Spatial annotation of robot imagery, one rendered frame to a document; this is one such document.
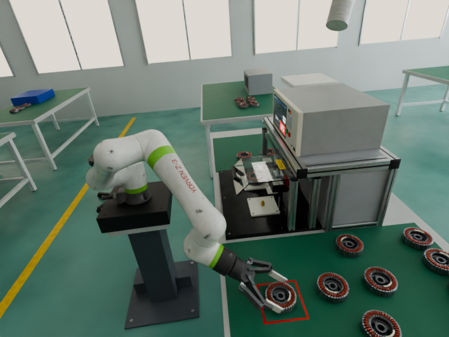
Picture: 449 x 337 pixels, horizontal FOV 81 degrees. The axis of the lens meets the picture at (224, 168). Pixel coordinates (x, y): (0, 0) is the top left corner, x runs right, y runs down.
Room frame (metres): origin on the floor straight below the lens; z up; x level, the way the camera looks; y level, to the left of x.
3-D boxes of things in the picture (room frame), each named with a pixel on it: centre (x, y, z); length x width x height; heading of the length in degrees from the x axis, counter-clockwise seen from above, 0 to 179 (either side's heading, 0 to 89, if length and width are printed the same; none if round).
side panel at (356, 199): (0.96, -0.60, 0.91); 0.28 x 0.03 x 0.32; 92
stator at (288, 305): (0.61, -0.17, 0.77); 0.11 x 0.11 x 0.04
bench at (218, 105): (3.65, -0.31, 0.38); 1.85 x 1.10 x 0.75; 2
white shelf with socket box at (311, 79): (2.20, -0.74, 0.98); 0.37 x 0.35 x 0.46; 2
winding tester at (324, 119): (1.27, -0.51, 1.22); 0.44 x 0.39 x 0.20; 2
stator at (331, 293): (0.64, -0.37, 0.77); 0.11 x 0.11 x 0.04
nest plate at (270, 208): (1.15, -0.19, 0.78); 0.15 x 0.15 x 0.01; 2
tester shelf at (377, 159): (1.28, -0.51, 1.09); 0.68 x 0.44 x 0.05; 2
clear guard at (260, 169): (1.07, -0.20, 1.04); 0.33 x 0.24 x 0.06; 92
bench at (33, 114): (4.23, 2.81, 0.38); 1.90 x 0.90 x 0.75; 2
